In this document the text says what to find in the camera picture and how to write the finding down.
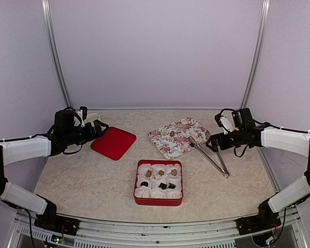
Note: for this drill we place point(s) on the white round chocolate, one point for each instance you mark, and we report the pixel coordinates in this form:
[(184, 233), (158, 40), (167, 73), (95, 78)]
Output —
[(146, 194)]

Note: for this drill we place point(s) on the tan hexagon chocolate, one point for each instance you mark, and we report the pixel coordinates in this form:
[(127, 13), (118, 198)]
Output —
[(174, 172)]

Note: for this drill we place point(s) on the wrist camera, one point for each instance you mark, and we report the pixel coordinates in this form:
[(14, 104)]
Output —
[(223, 122), (81, 116)]

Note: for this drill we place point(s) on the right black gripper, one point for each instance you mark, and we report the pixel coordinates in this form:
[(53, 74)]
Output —
[(214, 138)]

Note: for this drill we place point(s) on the right aluminium frame post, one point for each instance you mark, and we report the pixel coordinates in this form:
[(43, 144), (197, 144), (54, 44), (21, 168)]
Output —
[(257, 53)]

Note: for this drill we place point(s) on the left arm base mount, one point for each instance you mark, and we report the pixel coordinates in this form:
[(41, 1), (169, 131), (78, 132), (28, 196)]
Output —
[(62, 225)]

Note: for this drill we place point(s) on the aluminium frame post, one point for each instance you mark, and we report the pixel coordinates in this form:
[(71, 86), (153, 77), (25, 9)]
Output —
[(257, 53), (45, 4)]

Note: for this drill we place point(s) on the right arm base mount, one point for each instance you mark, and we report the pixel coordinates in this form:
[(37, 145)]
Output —
[(253, 224)]

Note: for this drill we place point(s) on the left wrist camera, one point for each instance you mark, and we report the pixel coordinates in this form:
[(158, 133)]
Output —
[(81, 116)]

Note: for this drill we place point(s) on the small black chocolate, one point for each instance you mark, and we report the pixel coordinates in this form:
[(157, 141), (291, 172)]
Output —
[(171, 186)]

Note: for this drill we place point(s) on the front aluminium rail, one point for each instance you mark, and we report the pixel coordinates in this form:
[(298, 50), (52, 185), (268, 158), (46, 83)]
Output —
[(217, 233)]

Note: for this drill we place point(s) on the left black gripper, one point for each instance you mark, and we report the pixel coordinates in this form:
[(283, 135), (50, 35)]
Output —
[(91, 134)]

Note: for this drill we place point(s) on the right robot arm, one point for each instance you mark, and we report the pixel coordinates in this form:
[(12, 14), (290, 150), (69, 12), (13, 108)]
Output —
[(286, 150)]

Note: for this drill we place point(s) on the red chocolate tin box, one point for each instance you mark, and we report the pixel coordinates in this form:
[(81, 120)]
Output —
[(153, 182)]

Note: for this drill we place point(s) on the red tin lid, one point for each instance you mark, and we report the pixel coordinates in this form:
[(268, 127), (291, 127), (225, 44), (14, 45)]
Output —
[(114, 143)]

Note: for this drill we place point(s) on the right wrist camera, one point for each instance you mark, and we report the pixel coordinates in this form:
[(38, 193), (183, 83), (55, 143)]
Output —
[(223, 122)]

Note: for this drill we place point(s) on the black round chocolate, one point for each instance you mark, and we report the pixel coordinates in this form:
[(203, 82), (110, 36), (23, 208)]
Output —
[(144, 184)]

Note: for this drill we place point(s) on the cream ribbed mug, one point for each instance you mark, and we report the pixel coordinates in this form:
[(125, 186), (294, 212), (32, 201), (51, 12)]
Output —
[(92, 117)]

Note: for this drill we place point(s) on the left aluminium frame post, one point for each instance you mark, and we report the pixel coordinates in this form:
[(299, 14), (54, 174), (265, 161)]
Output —
[(45, 4)]

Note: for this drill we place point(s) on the dark chocolate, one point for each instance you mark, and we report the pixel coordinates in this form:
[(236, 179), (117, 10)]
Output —
[(162, 186)]

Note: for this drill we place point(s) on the steel serving tongs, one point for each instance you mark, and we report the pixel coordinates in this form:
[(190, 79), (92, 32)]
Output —
[(223, 171)]

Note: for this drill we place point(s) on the floral tray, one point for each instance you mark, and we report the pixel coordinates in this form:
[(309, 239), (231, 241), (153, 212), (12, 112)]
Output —
[(173, 147)]

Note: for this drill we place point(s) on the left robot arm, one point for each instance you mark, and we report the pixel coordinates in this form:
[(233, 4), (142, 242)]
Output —
[(70, 128)]

